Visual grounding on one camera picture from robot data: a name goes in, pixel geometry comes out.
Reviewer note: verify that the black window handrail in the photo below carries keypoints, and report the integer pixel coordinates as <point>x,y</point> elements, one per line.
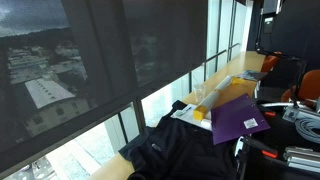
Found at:
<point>215,55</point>

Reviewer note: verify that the yellow padded envelope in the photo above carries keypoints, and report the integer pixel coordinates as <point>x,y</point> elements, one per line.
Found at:
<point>213,96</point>

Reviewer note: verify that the silver metal rails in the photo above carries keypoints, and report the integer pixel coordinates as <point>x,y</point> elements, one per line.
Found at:
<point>301,159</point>

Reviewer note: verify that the orange chair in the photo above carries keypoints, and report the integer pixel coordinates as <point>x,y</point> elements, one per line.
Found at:
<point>269,62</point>
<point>310,86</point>

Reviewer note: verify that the dark roller window shade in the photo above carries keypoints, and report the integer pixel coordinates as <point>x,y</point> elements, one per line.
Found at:
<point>166,36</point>
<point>50,76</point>

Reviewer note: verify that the wall-mounted control panel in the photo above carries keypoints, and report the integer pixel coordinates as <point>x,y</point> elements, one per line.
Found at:
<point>268,24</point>

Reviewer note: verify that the white plastic box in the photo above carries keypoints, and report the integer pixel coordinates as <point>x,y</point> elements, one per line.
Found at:
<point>206,124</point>

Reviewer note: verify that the black zip-up vest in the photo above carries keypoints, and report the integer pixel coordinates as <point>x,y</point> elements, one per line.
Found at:
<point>186,150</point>

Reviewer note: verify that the white paper sheet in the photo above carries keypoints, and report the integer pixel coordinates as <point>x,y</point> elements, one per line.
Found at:
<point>185,114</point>

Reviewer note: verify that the purple plastic folder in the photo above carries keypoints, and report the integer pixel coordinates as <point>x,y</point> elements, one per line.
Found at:
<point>233,120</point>

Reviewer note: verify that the grey bar with mount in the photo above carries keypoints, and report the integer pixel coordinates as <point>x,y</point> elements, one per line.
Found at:
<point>293,108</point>

